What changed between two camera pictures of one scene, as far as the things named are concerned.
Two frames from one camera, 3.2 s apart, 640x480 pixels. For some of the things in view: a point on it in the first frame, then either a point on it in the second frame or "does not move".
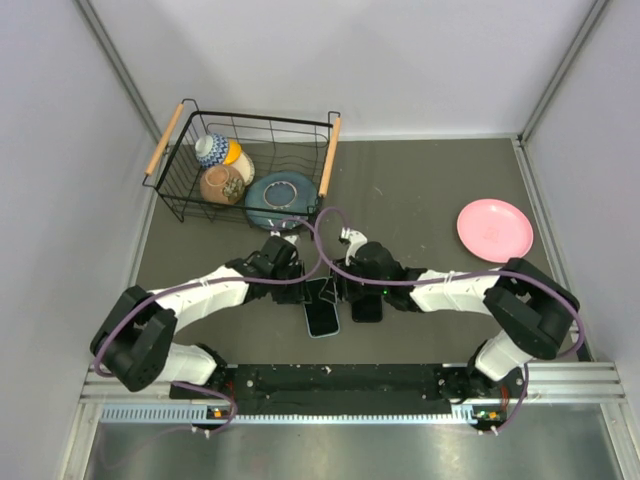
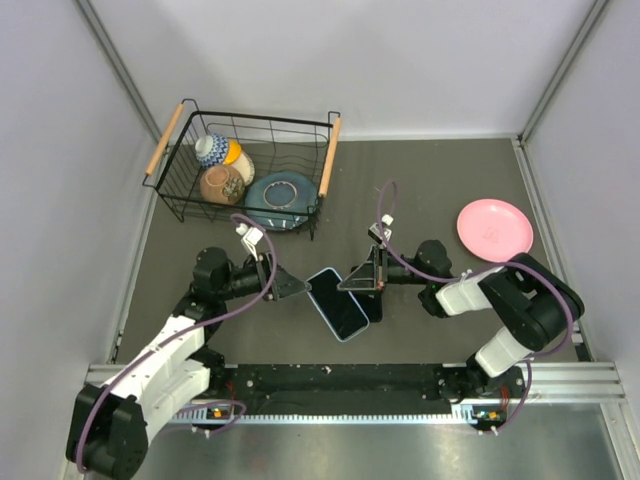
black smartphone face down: (321, 314) → (370, 302)
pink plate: (494, 231) does not move
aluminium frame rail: (573, 381) does not move
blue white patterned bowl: (211, 150) does not move
